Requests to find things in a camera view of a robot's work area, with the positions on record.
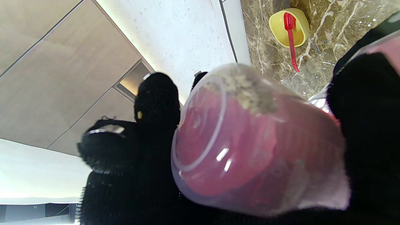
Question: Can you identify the open lit wall cabinet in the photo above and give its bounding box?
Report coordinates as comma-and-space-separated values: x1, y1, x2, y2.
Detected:
114, 59, 154, 101

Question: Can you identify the pink container with white lid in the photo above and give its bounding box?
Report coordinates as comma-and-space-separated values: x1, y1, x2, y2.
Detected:
308, 30, 400, 113

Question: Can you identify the white counter with drawers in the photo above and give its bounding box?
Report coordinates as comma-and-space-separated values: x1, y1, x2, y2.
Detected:
216, 0, 252, 67

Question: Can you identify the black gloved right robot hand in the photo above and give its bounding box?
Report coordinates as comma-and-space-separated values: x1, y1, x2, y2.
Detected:
77, 52, 400, 225

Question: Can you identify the red plastic scoop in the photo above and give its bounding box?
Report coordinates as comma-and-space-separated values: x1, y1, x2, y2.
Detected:
283, 12, 300, 73

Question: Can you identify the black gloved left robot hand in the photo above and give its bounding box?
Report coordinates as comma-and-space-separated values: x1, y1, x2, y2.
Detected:
333, 11, 400, 75

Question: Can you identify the pink measuring cup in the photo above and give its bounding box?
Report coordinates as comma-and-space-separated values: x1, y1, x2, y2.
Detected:
170, 63, 351, 217

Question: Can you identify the yellow plastic bowl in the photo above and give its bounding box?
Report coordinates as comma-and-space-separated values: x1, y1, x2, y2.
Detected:
269, 8, 310, 48

